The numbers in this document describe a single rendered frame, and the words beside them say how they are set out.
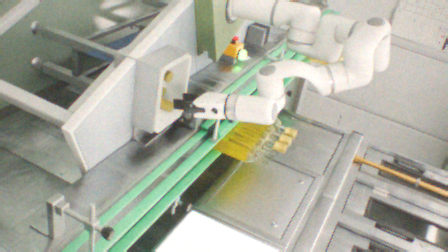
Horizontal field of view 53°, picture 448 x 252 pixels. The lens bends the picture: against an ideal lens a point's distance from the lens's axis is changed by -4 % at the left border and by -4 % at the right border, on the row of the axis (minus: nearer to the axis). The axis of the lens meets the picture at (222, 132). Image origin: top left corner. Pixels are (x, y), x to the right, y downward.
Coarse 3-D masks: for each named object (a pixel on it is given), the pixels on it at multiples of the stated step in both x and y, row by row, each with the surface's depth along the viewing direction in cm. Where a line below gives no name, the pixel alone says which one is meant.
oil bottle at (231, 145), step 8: (224, 136) 162; (232, 136) 164; (216, 144) 163; (224, 144) 161; (232, 144) 160; (240, 144) 160; (248, 144) 161; (224, 152) 163; (232, 152) 161; (240, 152) 160; (248, 152) 158; (256, 152) 159; (248, 160) 160
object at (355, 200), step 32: (320, 128) 219; (224, 160) 184; (288, 160) 192; (320, 160) 196; (352, 160) 195; (384, 160) 206; (416, 160) 208; (192, 192) 164; (320, 192) 175; (352, 192) 181; (384, 192) 184; (416, 192) 189; (160, 224) 147; (320, 224) 156; (352, 224) 162; (384, 224) 165; (416, 224) 171
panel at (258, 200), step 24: (240, 168) 175; (264, 168) 178; (288, 168) 180; (216, 192) 161; (240, 192) 163; (264, 192) 165; (288, 192) 167; (312, 192) 169; (216, 216) 149; (240, 216) 152; (264, 216) 154; (288, 216) 156; (264, 240) 144; (288, 240) 145
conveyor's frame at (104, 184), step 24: (312, 0) 300; (288, 24) 245; (216, 72) 177; (240, 72) 181; (168, 144) 147; (96, 168) 131; (120, 168) 133; (144, 168) 135; (72, 192) 120; (96, 192) 122; (120, 192) 124; (96, 216) 117; (0, 240) 102; (24, 240) 104; (48, 240) 105
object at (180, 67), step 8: (184, 56) 139; (168, 64) 132; (176, 64) 135; (184, 64) 144; (160, 72) 131; (176, 72) 146; (184, 72) 145; (160, 80) 130; (176, 80) 148; (184, 80) 147; (160, 88) 132; (168, 88) 150; (176, 88) 149; (184, 88) 148; (160, 96) 134; (168, 96) 152; (176, 96) 150; (160, 112) 149; (168, 112) 150; (176, 112) 152; (160, 120) 146; (168, 120) 147; (160, 128) 142
